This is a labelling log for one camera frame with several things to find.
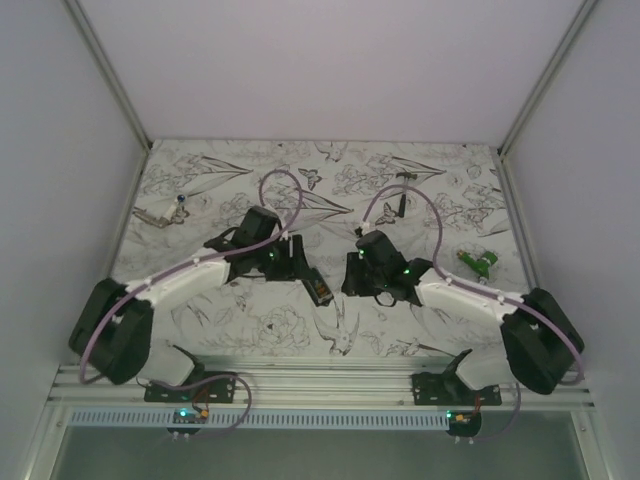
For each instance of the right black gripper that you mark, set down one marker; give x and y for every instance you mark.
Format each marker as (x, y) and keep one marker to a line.
(352, 284)

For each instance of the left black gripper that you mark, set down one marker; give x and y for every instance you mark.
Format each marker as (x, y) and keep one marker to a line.
(293, 268)

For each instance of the black fuse box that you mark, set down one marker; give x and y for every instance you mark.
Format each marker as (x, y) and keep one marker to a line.
(317, 288)

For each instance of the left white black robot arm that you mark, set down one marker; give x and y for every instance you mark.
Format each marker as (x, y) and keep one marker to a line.
(114, 333)

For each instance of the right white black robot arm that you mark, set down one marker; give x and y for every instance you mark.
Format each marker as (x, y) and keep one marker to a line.
(539, 342)

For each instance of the floral patterned table mat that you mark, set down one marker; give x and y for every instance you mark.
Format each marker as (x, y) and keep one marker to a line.
(326, 189)

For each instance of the small black hammer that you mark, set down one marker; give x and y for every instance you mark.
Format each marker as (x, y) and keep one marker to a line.
(406, 177)

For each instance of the green plastic connector part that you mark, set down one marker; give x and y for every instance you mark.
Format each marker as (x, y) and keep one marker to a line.
(482, 265)

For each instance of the metal clip with blue bead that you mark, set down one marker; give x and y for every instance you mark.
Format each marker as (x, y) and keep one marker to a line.
(164, 212)

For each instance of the right small circuit board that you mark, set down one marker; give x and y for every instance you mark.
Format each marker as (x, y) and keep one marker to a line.
(460, 418)

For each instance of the small circuit board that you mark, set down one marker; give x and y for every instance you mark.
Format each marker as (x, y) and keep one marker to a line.
(190, 416)
(460, 418)

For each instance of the left small circuit board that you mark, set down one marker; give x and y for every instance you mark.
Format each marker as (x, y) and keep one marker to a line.
(190, 416)

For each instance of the aluminium rail frame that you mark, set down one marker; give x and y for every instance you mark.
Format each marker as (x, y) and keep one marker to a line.
(363, 383)

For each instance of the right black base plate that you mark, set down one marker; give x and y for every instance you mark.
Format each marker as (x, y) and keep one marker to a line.
(431, 389)

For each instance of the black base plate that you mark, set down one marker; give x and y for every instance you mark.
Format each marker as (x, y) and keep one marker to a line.
(200, 388)
(431, 389)

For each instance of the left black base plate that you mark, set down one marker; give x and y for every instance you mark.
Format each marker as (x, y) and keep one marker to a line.
(200, 388)

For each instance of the grey slotted cable duct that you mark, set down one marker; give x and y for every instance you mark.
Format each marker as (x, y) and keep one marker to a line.
(266, 419)

